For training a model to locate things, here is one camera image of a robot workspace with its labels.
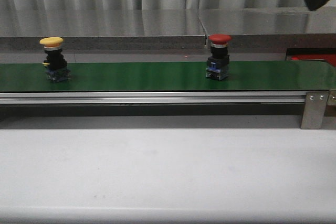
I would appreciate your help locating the red mushroom push button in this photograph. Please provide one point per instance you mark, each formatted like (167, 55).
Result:
(217, 65)

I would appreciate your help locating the yellow mushroom push button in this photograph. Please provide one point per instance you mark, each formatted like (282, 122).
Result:
(55, 63)

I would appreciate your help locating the grey stone countertop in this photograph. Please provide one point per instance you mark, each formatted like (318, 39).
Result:
(164, 35)

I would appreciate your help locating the red plastic tray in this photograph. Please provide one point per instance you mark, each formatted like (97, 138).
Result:
(329, 58)

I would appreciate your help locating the green conveyor belt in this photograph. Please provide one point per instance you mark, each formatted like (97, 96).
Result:
(172, 76)

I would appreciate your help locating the steel conveyor support leg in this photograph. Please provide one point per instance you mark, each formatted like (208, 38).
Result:
(313, 114)

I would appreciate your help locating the aluminium conveyor frame rail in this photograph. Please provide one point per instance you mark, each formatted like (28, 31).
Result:
(165, 97)

